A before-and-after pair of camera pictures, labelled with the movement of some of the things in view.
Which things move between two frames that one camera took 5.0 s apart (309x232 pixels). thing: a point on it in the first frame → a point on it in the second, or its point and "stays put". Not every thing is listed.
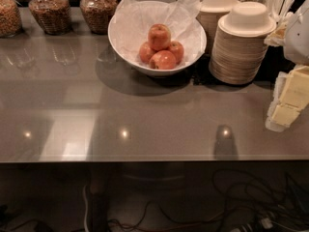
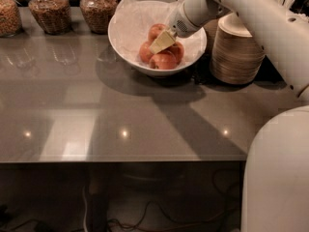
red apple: x=177 y=48 stays put
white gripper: x=297 y=39 → x=180 y=23
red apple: x=159 y=37 stays put
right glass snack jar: x=98 y=7 stays put
